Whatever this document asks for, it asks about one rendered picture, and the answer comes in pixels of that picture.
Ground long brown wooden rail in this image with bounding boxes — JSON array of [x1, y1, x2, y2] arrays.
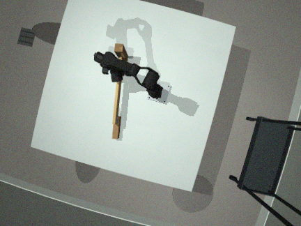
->
[[112, 82, 121, 125]]

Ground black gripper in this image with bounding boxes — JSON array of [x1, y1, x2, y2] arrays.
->
[[102, 68, 131, 76]]

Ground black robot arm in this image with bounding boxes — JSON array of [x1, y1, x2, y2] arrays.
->
[[94, 52, 163, 99]]

